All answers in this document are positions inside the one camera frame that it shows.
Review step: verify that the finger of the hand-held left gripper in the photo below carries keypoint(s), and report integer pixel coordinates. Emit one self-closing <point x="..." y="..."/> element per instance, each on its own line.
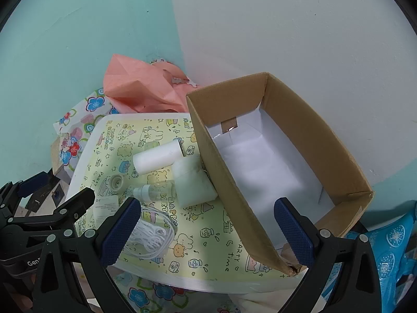
<point x="70" y="206"/>
<point x="31" y="183"/>

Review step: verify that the small brown carton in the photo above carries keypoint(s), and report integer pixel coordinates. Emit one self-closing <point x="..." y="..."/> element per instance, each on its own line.
<point x="56" y="156"/>

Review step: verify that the clear tape roll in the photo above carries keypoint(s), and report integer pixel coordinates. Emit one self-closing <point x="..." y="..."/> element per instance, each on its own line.
<point x="110" y="180"/>

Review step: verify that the white foam roll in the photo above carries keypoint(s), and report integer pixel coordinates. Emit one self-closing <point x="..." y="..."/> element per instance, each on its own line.
<point x="156" y="158"/>

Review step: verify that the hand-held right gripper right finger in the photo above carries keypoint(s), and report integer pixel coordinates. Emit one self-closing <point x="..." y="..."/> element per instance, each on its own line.
<point x="294" y="231"/>

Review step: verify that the white paper card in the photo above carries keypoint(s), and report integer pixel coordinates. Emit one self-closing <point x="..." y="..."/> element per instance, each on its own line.
<point x="104" y="207"/>

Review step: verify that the brown cardboard box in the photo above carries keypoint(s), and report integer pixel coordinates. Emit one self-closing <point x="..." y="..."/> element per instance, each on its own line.
<point x="236" y="202"/>

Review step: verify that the pink paper bag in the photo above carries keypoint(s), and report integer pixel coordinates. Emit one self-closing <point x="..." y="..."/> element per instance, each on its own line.
<point x="130" y="84"/>

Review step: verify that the white plastic bottle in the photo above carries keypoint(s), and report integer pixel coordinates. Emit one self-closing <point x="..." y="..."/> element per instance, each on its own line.
<point x="260" y="169"/>

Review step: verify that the white cloth packet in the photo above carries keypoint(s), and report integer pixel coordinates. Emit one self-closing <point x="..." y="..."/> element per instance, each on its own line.
<point x="195" y="186"/>

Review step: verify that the floral printed cloth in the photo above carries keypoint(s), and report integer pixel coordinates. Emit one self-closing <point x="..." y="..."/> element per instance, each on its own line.
<point x="94" y="104"/>

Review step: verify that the clear plastic spray bottle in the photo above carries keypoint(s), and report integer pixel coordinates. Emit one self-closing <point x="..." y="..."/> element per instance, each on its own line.
<point x="156" y="192"/>

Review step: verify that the yellow cartoon-print tray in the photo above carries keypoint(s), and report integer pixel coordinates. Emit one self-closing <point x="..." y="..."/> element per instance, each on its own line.
<point x="195" y="234"/>

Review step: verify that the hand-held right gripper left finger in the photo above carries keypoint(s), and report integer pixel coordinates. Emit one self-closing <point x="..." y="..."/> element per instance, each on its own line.
<point x="120" y="233"/>

